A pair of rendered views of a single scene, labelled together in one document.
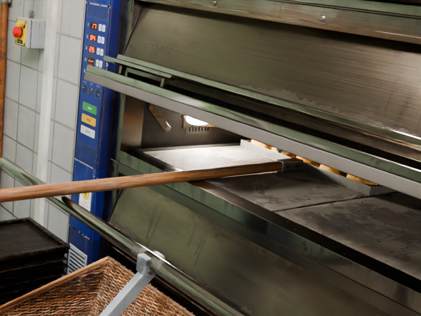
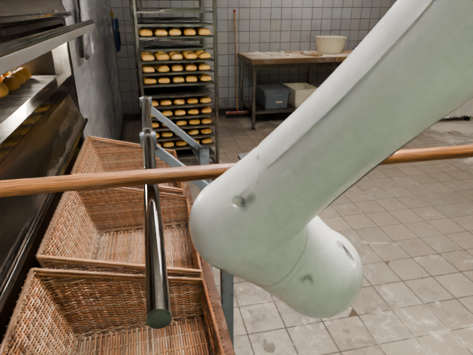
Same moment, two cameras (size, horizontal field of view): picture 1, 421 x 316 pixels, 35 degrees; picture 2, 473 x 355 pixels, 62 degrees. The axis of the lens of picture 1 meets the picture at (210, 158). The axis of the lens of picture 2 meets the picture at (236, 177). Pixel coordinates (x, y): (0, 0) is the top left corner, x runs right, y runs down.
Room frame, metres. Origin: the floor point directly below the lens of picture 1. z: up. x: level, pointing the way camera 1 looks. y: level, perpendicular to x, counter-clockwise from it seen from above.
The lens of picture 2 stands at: (2.01, 0.81, 1.50)
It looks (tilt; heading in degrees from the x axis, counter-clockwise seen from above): 23 degrees down; 208
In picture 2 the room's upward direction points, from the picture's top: straight up
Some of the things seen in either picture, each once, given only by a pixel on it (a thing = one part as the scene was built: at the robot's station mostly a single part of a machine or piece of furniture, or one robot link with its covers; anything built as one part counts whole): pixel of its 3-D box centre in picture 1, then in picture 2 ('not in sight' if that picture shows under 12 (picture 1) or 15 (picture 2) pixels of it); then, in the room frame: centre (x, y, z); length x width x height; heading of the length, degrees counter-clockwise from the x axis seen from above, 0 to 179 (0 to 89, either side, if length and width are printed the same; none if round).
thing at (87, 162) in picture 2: not in sight; (132, 173); (0.64, -0.52, 0.72); 0.56 x 0.49 x 0.28; 41
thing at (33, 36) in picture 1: (29, 32); not in sight; (2.39, 0.70, 1.46); 0.10 x 0.07 x 0.10; 41
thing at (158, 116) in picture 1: (158, 117); not in sight; (2.04, 0.18, 1.28); 0.09 x 0.02 x 0.09; 131
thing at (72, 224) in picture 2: not in sight; (129, 237); (1.11, -0.12, 0.72); 0.56 x 0.49 x 0.28; 40
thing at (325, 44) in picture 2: not in sight; (330, 44); (-3.66, -0.77, 1.01); 0.43 x 0.42 x 0.21; 131
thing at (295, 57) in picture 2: not in sight; (319, 86); (-3.50, -0.83, 0.45); 2.20 x 0.80 x 0.90; 131
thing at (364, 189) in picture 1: (336, 160); not in sight; (2.12, -0.41, 1.20); 0.55 x 0.36 x 0.03; 41
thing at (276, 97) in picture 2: not in sight; (272, 96); (-3.04, -1.36, 0.35); 0.50 x 0.36 x 0.24; 41
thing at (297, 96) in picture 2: not in sight; (300, 94); (-3.32, -1.04, 0.35); 0.50 x 0.36 x 0.24; 42
